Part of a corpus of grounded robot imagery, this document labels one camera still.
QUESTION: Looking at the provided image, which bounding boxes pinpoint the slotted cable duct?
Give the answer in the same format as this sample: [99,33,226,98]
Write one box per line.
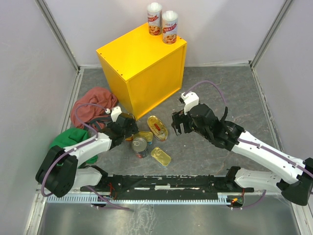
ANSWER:
[46,193,230,205]

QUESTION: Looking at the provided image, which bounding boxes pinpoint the rectangular gold tin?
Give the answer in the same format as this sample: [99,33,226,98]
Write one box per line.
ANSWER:
[125,131,154,145]
[151,147,172,168]

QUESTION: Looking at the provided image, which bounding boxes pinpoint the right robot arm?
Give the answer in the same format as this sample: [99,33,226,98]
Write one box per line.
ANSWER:
[172,104,313,206]

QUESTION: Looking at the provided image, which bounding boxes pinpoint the green cloth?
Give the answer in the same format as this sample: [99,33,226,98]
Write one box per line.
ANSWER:
[48,128,98,164]

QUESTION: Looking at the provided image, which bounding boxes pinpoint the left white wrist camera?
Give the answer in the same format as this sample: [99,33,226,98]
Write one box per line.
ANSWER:
[105,106,122,122]

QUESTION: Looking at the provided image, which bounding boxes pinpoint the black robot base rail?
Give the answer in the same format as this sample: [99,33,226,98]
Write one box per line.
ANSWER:
[93,166,254,200]

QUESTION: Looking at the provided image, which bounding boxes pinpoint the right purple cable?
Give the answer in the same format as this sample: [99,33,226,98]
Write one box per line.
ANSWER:
[184,80,227,103]

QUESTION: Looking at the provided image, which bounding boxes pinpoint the white porridge can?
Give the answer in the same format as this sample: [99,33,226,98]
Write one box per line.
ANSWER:
[147,2,162,36]
[162,10,178,45]

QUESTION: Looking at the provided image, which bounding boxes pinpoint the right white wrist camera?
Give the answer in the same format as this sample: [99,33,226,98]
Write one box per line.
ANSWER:
[180,92,199,115]

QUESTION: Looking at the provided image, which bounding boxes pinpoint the red cloth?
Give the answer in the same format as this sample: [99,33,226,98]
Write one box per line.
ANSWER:
[70,87,118,130]

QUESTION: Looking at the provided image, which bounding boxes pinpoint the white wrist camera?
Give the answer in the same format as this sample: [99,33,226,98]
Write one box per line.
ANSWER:
[105,106,122,122]
[180,92,199,115]

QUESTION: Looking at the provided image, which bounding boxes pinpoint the round dark can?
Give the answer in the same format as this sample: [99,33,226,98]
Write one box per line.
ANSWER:
[132,137,148,158]

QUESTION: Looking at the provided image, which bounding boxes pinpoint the oval gold tin on floor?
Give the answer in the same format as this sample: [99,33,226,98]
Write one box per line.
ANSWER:
[147,116,168,141]

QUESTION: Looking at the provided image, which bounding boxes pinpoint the oval gold fish tin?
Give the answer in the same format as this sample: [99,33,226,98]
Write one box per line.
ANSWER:
[121,113,135,120]

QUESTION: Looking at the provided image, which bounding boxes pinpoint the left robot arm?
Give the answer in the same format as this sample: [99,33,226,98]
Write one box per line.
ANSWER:
[35,113,139,197]

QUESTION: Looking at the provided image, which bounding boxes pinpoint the rectangular gold tin front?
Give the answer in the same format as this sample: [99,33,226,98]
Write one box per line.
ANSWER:
[151,147,172,168]

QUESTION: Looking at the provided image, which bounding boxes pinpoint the rectangular gold tin middle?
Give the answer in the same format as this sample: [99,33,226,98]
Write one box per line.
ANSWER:
[125,131,154,145]

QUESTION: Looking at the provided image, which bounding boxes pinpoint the yellow wooden cabinet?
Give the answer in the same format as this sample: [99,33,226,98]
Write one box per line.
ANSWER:
[96,23,187,119]

